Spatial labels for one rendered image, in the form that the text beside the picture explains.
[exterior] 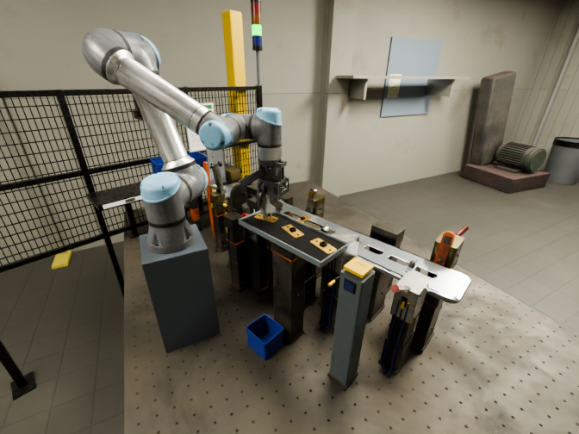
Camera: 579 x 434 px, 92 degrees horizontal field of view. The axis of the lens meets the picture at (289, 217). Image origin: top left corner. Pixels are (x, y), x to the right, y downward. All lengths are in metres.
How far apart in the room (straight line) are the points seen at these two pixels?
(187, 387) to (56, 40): 2.76
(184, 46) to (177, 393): 2.81
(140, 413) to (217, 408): 0.23
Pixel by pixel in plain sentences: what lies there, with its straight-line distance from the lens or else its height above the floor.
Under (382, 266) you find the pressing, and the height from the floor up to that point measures 1.00.
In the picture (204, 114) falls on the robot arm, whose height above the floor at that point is 1.52.
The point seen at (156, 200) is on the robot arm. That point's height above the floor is 1.28.
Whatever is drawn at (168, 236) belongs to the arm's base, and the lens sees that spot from 0.97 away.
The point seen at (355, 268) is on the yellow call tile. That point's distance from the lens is 0.78.
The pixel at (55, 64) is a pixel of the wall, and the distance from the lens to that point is 3.17.
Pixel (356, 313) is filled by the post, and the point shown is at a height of 1.03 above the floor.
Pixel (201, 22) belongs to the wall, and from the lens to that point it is 3.25.
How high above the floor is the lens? 1.62
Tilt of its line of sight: 27 degrees down
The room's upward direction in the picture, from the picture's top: 1 degrees clockwise
